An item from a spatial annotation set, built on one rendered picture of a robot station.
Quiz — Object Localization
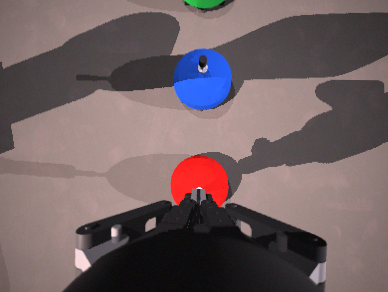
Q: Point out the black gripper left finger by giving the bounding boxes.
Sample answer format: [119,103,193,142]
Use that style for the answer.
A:
[75,188,199,279]

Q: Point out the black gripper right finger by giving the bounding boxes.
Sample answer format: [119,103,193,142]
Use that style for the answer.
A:
[198,189,327,291]

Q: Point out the blue dome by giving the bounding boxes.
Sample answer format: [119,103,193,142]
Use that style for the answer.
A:
[174,49,231,110]

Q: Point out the red dome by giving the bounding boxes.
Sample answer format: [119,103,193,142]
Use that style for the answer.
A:
[171,155,228,207]

